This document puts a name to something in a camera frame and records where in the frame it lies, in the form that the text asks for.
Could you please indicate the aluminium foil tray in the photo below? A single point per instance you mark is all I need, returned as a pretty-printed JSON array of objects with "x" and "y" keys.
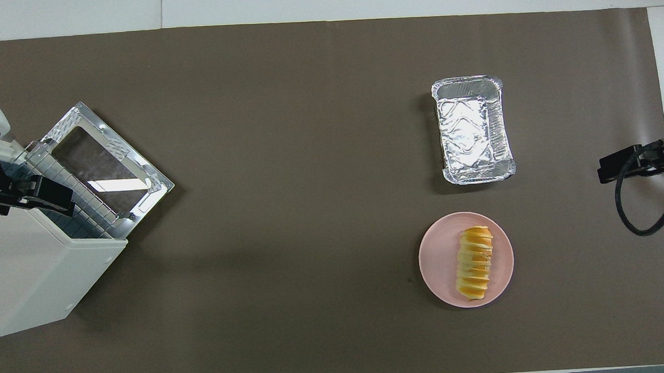
[{"x": 471, "y": 133}]

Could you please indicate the sliced yellow bread loaf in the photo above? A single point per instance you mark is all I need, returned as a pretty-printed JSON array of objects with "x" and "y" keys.
[{"x": 473, "y": 264}]

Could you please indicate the cream toaster oven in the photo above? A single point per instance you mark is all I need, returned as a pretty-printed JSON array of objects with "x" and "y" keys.
[{"x": 24, "y": 271}]

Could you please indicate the glass oven door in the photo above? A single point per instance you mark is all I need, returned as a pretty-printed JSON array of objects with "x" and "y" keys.
[{"x": 103, "y": 164}]

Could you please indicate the pink round plate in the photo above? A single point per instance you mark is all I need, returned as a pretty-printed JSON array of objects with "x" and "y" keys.
[{"x": 438, "y": 260}]

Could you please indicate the brown table mat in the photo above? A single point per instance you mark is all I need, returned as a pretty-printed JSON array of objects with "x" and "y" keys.
[{"x": 307, "y": 153}]

